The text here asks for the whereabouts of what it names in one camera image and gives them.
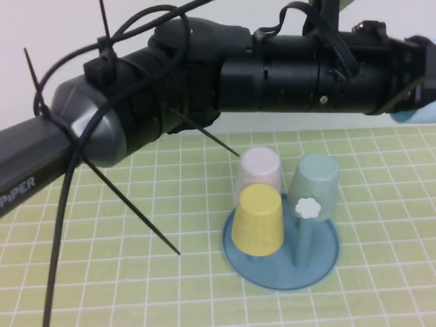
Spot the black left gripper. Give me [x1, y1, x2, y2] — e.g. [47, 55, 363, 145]
[388, 36, 436, 115]

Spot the light blue plastic cup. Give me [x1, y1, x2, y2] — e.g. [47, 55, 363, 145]
[390, 101, 436, 124]

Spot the teal green plastic cup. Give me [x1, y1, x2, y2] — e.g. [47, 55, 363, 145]
[288, 153, 341, 222]

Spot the pale pink plastic cup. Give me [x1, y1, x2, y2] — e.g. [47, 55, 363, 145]
[234, 147, 283, 197]

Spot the yellow plastic cup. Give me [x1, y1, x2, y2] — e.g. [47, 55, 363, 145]
[231, 183, 285, 257]

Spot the blue cup stand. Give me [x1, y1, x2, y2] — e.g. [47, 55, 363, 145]
[221, 192, 341, 291]

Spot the green checkered tablecloth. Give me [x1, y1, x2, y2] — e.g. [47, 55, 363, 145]
[0, 124, 436, 327]

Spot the black zip tie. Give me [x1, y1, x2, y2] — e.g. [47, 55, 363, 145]
[22, 47, 50, 119]
[67, 102, 182, 255]
[97, 0, 119, 64]
[166, 107, 241, 157]

